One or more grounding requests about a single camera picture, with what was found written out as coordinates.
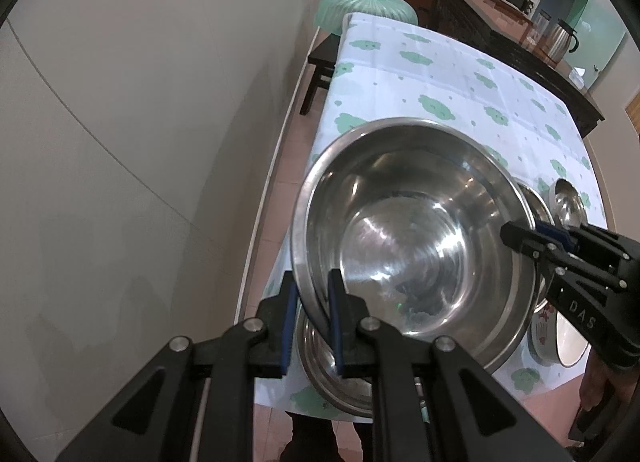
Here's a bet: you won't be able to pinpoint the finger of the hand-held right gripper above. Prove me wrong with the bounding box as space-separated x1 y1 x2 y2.
537 223 640 273
500 221 640 303

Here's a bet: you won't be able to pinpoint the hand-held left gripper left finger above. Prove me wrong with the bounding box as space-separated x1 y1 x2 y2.
57 271 299 462

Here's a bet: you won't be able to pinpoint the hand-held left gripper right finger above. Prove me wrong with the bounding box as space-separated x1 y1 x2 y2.
327 269 573 462

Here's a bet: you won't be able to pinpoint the medium steel bowl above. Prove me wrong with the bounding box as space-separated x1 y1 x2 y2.
295 299 431 418

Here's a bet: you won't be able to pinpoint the large steel bowl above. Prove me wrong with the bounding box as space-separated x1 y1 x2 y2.
291 117 548 375

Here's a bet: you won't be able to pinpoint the person's right hand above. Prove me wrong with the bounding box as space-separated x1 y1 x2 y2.
581 349 618 415

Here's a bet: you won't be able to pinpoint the small steel bowl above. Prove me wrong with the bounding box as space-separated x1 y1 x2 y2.
549 177 590 232

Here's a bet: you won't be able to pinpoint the white enamel bowl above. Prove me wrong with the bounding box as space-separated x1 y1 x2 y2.
527 302 593 368

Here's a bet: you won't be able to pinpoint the person's dark trousers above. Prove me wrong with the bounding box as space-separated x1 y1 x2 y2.
280 409 376 462

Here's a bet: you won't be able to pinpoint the green cloud print tablecloth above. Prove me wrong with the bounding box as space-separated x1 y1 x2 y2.
252 12 608 423

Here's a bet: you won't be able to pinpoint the steel kettle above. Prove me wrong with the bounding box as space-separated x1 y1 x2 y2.
542 18 580 60

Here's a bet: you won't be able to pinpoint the glass pitcher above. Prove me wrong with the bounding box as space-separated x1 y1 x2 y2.
525 10 553 50

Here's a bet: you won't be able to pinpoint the dark wooden sideboard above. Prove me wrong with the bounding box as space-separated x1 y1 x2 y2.
430 0 606 138

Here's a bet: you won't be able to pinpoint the dark wooden bench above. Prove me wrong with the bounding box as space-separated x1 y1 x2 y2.
300 34 343 116

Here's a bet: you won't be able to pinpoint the green plastic stool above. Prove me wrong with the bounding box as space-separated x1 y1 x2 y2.
314 0 420 36

